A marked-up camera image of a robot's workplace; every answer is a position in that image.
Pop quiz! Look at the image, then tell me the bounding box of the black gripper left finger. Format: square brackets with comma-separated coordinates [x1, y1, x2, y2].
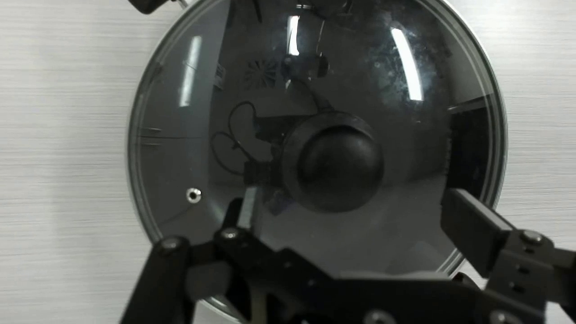
[119, 186, 269, 324]

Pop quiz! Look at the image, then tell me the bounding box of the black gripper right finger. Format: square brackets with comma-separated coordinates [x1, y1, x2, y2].
[440, 187, 576, 310]

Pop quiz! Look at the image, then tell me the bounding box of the glass pot lid black knob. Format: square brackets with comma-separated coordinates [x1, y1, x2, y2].
[127, 0, 510, 315]

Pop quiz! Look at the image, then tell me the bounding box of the black cooking pot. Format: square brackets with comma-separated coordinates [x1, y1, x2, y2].
[127, 0, 510, 285]

